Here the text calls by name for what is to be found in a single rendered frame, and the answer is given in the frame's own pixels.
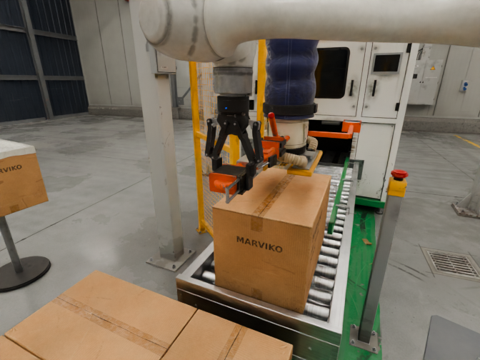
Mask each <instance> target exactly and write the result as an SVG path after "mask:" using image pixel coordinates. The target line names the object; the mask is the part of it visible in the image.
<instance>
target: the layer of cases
mask: <svg viewBox="0 0 480 360"><path fill-rule="evenodd" d="M292 352H293V345H292V344H289V343H286V342H284V341H281V340H278V339H275V338H274V337H271V336H268V335H266V334H263V333H260V332H258V331H254V330H253V329H250V328H247V327H245V326H242V325H239V324H236V323H234V322H232V321H229V320H226V319H223V318H221V317H219V316H215V315H213V314H210V313H208V312H205V311H202V310H200V309H199V310H197V308H195V307H192V306H189V305H187V304H184V303H181V302H180V301H176V300H174V299H170V298H169V297H166V296H163V295H161V294H158V293H156V292H153V291H150V290H148V289H145V288H142V287H140V286H137V285H135V284H131V283H129V282H127V281H124V280H121V279H118V278H116V277H114V276H111V275H108V274H105V273H103V272H101V271H97V270H95V271H93V272H92V273H91V274H89V275H88V276H86V277H85V278H83V279H82V280H81V281H79V282H78V283H76V284H74V285H73V286H72V287H71V288H69V289H67V290H66V291H65V292H64V293H62V294H60V295H59V296H57V297H56V298H55V299H53V300H52V301H50V302H49V303H48V304H46V305H45V306H43V307H41V308H40V309H39V310H38V311H36V312H34V313H33V314H32V315H31V316H29V317H27V318H26V319H24V320H23V321H22V322H20V323H19V324H17V325H16V326H15V327H13V328H12V329H10V330H8V331H7V332H6V333H5V334H4V336H0V360H292Z"/></svg>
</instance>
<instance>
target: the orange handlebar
mask: <svg viewBox="0 0 480 360"><path fill-rule="evenodd" d="M353 130H354V126H353V125H349V129H348V132H347V133H337V132H326V131H308V136H319V137H329V138H339V139H351V138H352V135H353ZM284 138H285V139H286V142H287V141H288V140H289V139H290V136H285V137H284ZM275 152H276V149H275V148H274V147H271V148H270V149H265V148H264V147H263V153H264V162H265V161H267V162H268V158H269V157H270V156H272V155H273V154H274V153H275ZM232 183H233V182H231V181H221V180H218V179H217V180H215V181H214V186H215V187H216V188H217V189H221V190H225V188H226V187H228V186H229V185H230V184H232Z"/></svg>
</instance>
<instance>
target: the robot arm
mask: <svg viewBox="0 0 480 360"><path fill-rule="evenodd" d="M139 23H140V27H141V30H142V31H143V33H144V36H145V38H146V40H147V41H148V43H149V44H150V45H151V46H153V47H154V48H155V49H156V50H157V51H159V52H160V53H162V54H164V55H166V56H168V57H170V58H173V59H178V60H182V61H194V62H203V63H209V62H213V67H214V70H213V74H214V92H215V93H217V94H220V96H217V109H218V113H219V114H218V116H217V118H210V119H207V120H206V122H207V126H208V131H207V138H206V148H205V156H208V157H210V158H211V160H212V170H213V171H215V170H217V169H218V168H219V167H221V166H222V157H220V156H219V155H220V153H221V150H222V148H223V146H224V143H225V141H226V138H227V136H228V135H229V134H233V135H235V136H238V138H239V139H240V141H241V144H242V146H243V148H244V151H245V153H246V157H247V159H248V160H249V162H248V163H247V164H246V190H247V191H249V190H250V189H251V188H252V187H253V177H254V176H256V164H259V163H261V162H262V161H263V160H264V153H263V147H262V142H261V132H260V129H261V121H254V120H251V119H250V117H249V96H247V95H246V94H250V93H251V92H252V81H253V63H254V57H255V55H256V41H257V40H260V39H311V40H327V41H359V42H378V43H418V44H447V45H456V46H470V47H478V48H480V0H141V2H140V4H139ZM217 124H219V126H220V127H221V130H220V132H219V137H218V140H217V142H216V145H215V147H214V142H215V136H216V126H217ZM248 125H250V127H251V129H252V136H253V142H254V150H253V148H252V146H251V142H250V141H249V138H248V133H247V130H246V128H247V126H248ZM254 151H255V153H254Z"/></svg>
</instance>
